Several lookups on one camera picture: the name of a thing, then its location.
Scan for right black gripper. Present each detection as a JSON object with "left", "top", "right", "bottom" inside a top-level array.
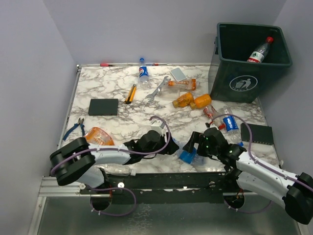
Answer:
[{"left": 183, "top": 130, "right": 219, "bottom": 157}]

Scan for light blue label bottle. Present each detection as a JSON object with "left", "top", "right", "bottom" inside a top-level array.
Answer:
[{"left": 173, "top": 139, "right": 204, "bottom": 165}]

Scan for large orange drink bottle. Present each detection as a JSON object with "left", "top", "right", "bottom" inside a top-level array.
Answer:
[{"left": 84, "top": 127, "right": 114, "bottom": 145}]

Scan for red label water bottle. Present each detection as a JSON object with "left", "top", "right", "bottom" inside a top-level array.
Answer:
[{"left": 247, "top": 37, "right": 274, "bottom": 63}]

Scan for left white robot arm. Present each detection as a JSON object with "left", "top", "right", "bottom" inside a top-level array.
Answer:
[{"left": 50, "top": 130, "right": 179, "bottom": 193}]

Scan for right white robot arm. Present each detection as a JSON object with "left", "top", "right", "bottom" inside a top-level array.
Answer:
[{"left": 183, "top": 127, "right": 313, "bottom": 225}]

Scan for dark green plastic bin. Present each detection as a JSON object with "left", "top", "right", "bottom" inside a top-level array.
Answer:
[{"left": 209, "top": 23, "right": 292, "bottom": 103}]

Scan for small red label bottle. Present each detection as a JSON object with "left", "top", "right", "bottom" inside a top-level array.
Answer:
[{"left": 203, "top": 105, "right": 225, "bottom": 130}]

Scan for Pepsi bottle right side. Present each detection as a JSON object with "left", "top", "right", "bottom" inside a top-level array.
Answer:
[{"left": 221, "top": 106, "right": 244, "bottom": 146}]

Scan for plain orange juice bottle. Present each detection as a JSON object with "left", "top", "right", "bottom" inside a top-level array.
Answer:
[{"left": 189, "top": 94, "right": 212, "bottom": 110}]

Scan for orange juice bottle patterned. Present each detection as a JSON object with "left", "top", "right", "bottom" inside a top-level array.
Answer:
[{"left": 172, "top": 93, "right": 194, "bottom": 108}]

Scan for crushed orange label bottle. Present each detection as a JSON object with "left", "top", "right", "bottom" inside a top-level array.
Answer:
[{"left": 167, "top": 79, "right": 199, "bottom": 91}]

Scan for silver wrench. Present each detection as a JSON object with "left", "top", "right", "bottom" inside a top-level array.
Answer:
[{"left": 146, "top": 76, "right": 171, "bottom": 102}]

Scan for clear crushed bottle front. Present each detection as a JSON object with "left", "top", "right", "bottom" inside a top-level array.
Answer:
[{"left": 98, "top": 164, "right": 136, "bottom": 176}]

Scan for white power bank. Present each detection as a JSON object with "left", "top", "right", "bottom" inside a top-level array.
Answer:
[{"left": 170, "top": 68, "right": 186, "bottom": 81}]

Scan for black foam pad right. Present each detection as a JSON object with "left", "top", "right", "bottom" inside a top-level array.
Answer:
[{"left": 241, "top": 123, "right": 274, "bottom": 145}]

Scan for black foam pad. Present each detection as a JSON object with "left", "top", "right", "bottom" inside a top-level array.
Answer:
[
  {"left": 241, "top": 123, "right": 274, "bottom": 145},
  {"left": 88, "top": 98, "right": 119, "bottom": 116}
]

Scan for yellow utility knife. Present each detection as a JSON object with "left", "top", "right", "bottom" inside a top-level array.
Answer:
[{"left": 124, "top": 84, "right": 136, "bottom": 104}]

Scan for upright Pepsi bottle far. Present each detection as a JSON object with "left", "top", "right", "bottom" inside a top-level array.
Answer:
[{"left": 138, "top": 58, "right": 151, "bottom": 88}]

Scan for black foam pad left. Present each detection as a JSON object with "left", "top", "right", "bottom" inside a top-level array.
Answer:
[{"left": 88, "top": 98, "right": 119, "bottom": 116}]

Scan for red marker pen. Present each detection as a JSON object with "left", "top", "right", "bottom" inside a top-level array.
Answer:
[{"left": 100, "top": 63, "right": 115, "bottom": 67}]

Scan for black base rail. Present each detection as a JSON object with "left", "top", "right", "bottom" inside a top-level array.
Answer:
[{"left": 102, "top": 171, "right": 245, "bottom": 204}]

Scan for blue handled pliers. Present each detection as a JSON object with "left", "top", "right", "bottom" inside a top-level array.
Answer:
[{"left": 62, "top": 117, "right": 86, "bottom": 144}]

